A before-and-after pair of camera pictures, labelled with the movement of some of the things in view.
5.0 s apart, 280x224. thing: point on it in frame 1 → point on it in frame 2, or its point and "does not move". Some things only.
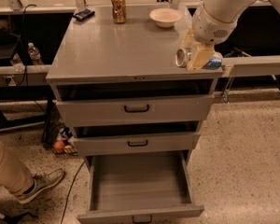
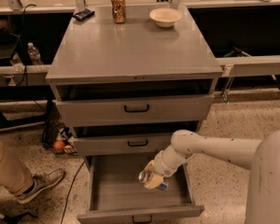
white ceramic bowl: x=165 y=17 does not move
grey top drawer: x=136 y=109 does not move
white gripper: x=210 y=28 → x=161 y=166
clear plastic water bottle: x=35 y=55 does not move
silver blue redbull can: x=183 y=58 → x=144 y=176
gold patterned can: x=119 y=7 does not move
